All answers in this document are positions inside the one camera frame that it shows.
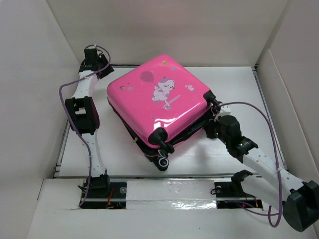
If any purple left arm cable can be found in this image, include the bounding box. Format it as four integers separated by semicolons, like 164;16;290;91
59;44;112;207

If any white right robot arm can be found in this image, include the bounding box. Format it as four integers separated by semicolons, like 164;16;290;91
204;116;319;232

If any aluminium front rail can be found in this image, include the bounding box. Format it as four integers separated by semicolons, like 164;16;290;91
53;174;265;180

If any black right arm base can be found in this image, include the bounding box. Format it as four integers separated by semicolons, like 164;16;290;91
210;182;263;209

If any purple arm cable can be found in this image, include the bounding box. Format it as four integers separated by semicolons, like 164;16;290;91
59;44;112;207
219;101;284;229

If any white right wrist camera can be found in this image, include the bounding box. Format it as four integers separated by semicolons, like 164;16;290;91
214;106;231;121

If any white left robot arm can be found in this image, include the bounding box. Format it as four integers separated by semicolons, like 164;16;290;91
64;44;113;198

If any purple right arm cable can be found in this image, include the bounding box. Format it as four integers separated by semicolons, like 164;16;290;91
219;101;284;229

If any pink hard-shell suitcase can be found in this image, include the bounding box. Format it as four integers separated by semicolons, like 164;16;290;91
106;54;220;171

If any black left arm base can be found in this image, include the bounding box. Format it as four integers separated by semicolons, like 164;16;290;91
79;182;127;210

